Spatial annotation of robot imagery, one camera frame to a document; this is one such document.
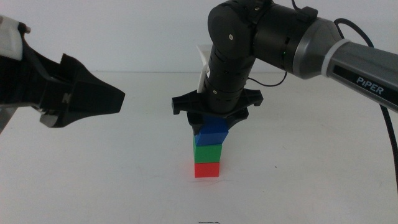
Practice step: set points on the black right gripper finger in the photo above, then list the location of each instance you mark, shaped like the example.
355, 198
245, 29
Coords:
237, 117
196, 123

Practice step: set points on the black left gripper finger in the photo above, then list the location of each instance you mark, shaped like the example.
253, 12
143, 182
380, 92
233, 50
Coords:
96, 101
90, 80

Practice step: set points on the blue cube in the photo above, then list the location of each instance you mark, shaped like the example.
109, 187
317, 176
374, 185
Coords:
211, 135

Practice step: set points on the green cube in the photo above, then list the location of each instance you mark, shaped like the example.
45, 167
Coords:
207, 154

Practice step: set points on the red cube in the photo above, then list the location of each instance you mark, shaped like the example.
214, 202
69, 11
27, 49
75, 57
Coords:
206, 170

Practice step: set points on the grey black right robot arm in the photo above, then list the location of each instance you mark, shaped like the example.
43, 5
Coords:
280, 37

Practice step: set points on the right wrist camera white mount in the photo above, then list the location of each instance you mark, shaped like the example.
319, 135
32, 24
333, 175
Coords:
202, 81

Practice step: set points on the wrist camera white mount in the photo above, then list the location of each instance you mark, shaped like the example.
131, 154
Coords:
9, 40
202, 81

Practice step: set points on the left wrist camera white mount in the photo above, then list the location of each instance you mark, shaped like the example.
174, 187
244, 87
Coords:
9, 40

